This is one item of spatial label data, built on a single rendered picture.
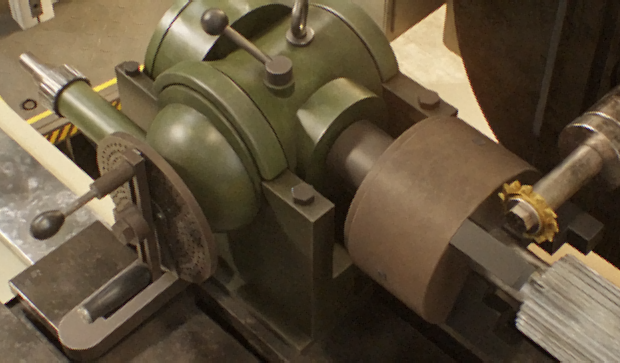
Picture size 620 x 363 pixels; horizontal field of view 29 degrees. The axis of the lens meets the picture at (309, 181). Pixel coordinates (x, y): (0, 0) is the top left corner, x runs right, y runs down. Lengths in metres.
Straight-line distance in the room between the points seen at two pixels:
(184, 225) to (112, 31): 1.59
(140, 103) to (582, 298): 0.54
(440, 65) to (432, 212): 2.03
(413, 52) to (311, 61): 1.91
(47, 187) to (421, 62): 1.48
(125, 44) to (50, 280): 1.35
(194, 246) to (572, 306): 0.39
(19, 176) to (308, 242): 0.81
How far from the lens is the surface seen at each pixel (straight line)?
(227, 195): 1.24
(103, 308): 1.31
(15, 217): 1.89
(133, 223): 1.25
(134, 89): 1.35
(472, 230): 1.12
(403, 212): 1.15
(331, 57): 1.29
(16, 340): 1.42
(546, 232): 1.12
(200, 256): 1.24
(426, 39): 3.22
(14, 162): 1.97
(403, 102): 1.32
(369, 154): 1.24
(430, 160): 1.16
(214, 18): 1.24
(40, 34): 2.81
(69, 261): 1.48
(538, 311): 1.15
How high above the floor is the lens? 2.15
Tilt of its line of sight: 49 degrees down
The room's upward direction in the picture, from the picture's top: straight up
